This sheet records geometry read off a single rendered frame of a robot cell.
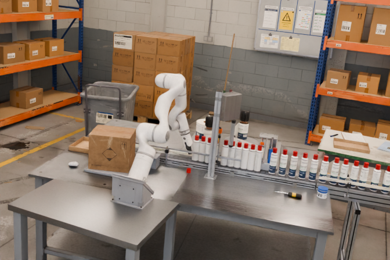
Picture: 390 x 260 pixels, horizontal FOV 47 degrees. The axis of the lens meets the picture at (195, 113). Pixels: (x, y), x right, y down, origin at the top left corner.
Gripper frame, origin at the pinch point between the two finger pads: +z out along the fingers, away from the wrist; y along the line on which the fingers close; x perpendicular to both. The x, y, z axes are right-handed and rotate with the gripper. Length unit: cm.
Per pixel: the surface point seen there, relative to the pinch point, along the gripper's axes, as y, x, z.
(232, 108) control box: -12, -44, -30
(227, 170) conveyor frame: -5.5, -27.0, 18.8
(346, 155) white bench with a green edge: 95, -117, 59
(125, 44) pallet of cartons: 323, 165, -91
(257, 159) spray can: -3, -52, 15
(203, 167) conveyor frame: -5.5, -9.7, 12.9
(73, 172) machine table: -50, 73, -15
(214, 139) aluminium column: -15.8, -26.2, -10.5
